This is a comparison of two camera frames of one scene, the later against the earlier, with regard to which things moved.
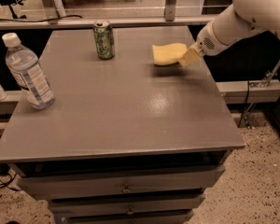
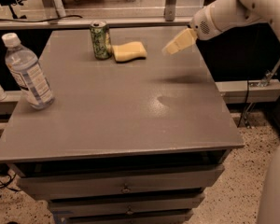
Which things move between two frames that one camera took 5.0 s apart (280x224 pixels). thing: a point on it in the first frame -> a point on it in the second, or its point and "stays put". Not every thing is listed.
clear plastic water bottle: x=24 y=65 stays put
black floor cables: x=3 y=176 stays put
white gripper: x=207 y=43 -> x=202 y=24
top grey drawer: x=146 y=180 stays put
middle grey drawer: x=135 y=203 stays put
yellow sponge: x=168 y=54 -> x=129 y=51
